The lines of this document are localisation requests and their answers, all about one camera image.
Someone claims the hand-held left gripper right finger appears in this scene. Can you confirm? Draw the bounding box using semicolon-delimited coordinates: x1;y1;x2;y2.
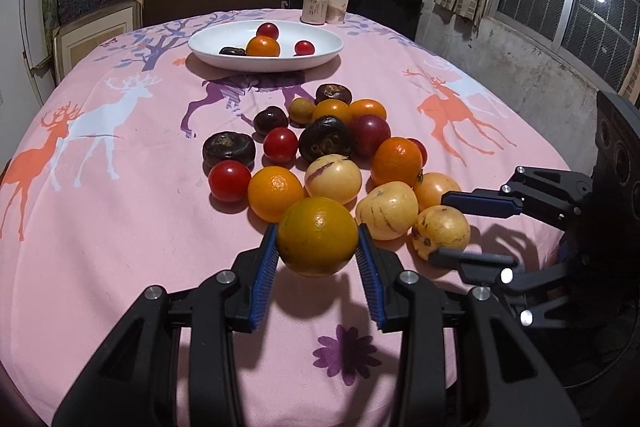
356;223;583;427

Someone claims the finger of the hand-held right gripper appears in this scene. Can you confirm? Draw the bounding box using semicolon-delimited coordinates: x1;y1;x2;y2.
428;249;571;328
441;166;596;228

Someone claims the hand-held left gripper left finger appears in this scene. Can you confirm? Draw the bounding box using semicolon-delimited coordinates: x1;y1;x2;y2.
52;222;281;427

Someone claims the yellow pepino melon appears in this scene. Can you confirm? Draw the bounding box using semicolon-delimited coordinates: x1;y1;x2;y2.
304;154;363;206
413;172;463;212
410;205;471;260
355;181;419;242

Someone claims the large yellow-orange orange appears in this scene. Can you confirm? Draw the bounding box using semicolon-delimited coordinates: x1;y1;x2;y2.
276;198;359;278

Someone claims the dark red plum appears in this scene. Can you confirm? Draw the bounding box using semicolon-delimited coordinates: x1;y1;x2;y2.
350;114;392;159

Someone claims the small yellow-green fruit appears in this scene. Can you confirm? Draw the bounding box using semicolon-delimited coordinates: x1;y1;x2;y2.
288;97;317;125

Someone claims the white oval plate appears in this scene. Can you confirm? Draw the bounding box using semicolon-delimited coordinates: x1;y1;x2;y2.
188;20;344;74

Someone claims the pink deer print tablecloth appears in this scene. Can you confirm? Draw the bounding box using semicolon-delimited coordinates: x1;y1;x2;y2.
0;7;576;427

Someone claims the dark purple plum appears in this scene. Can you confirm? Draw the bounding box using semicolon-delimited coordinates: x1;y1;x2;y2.
252;105;290;136

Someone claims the dark brown mangosteen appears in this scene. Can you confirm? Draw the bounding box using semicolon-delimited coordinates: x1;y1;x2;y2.
314;84;353;106

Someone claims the paper cup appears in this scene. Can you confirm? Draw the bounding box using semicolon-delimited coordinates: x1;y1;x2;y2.
326;0;350;24

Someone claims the beige drink can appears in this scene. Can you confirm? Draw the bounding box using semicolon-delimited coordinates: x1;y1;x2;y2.
303;0;328;25

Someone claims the beige framed panel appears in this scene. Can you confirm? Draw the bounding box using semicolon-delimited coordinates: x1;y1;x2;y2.
52;0;146;82

